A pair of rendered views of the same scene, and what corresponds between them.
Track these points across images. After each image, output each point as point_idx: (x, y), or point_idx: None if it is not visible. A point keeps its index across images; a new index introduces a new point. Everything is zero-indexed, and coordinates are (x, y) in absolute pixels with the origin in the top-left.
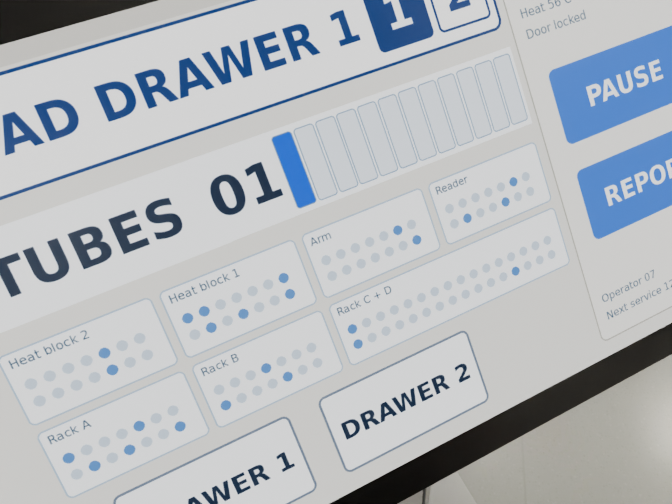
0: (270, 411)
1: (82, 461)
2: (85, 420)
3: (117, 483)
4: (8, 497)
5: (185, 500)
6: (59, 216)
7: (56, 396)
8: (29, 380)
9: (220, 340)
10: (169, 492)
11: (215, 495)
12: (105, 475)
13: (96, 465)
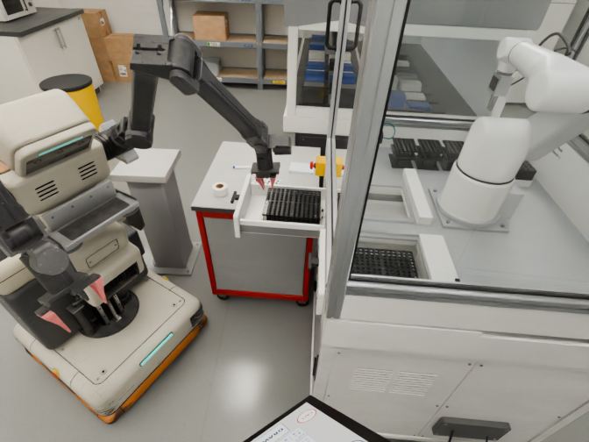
0: None
1: (296, 433)
2: (295, 440)
3: (288, 433)
4: (311, 422)
5: (273, 437)
6: None
7: (302, 441)
8: (308, 441)
9: None
10: (276, 437)
11: (266, 440)
12: (291, 433)
13: (293, 434)
